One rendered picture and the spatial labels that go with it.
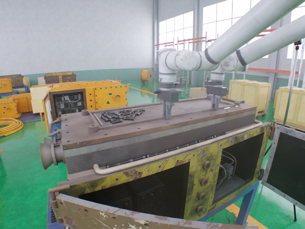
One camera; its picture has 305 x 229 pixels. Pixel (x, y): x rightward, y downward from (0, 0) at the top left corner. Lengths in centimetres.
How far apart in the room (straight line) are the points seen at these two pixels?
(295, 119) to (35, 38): 1649
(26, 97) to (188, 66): 692
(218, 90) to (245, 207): 138
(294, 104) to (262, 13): 499
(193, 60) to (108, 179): 59
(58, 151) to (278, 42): 107
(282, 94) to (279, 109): 44
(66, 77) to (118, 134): 846
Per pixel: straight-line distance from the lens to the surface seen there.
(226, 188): 145
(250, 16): 67
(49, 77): 912
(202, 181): 106
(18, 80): 1204
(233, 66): 89
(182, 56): 71
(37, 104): 661
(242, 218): 220
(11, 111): 678
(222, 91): 107
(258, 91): 600
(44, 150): 84
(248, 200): 202
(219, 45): 74
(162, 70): 84
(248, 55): 89
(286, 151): 156
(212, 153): 101
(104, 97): 341
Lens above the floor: 165
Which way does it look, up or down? 17 degrees down
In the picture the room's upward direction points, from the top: straight up
